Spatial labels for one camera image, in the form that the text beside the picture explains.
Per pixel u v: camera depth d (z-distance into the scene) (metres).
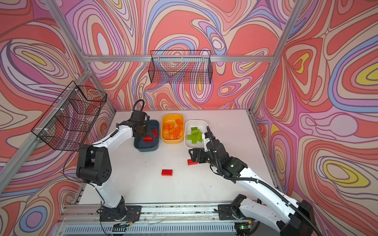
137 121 0.73
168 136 1.03
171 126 1.08
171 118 1.11
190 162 0.89
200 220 0.72
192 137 1.01
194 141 0.99
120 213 0.66
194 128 1.05
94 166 0.48
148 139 0.98
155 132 0.98
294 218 0.39
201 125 1.07
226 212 0.73
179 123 1.09
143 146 0.96
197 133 1.04
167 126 1.08
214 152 0.54
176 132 1.04
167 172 0.86
